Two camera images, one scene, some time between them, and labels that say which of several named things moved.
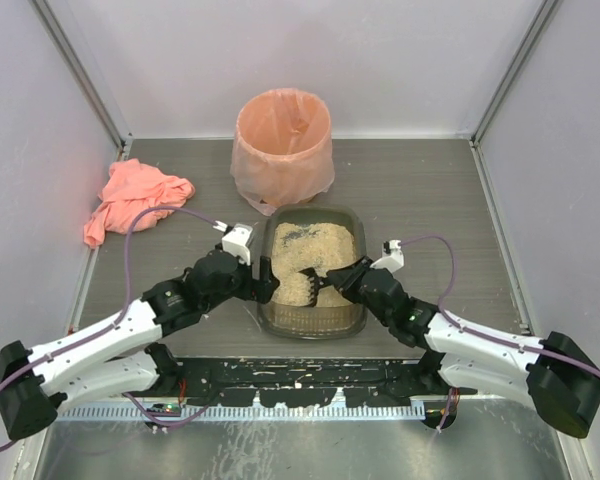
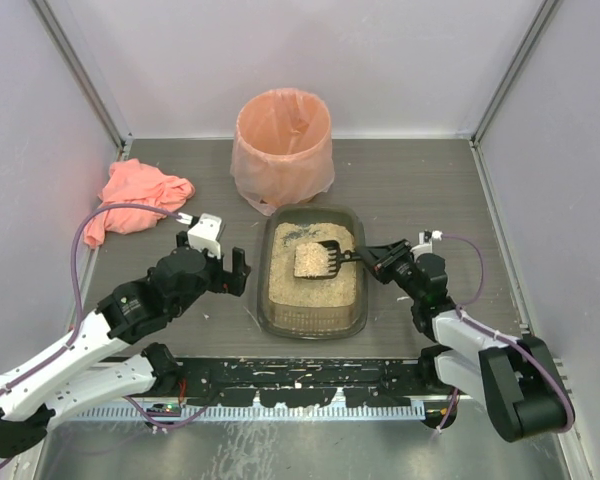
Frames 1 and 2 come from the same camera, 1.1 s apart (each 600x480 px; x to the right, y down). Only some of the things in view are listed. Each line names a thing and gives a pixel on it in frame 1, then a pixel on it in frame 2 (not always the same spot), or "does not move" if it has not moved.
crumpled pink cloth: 132,186 does not move
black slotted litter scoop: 316,282 -> 335,258
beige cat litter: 297,247 does not move
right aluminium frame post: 523,51 does not move
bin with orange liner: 283,150 does not move
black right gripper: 350,279 -> 386,258
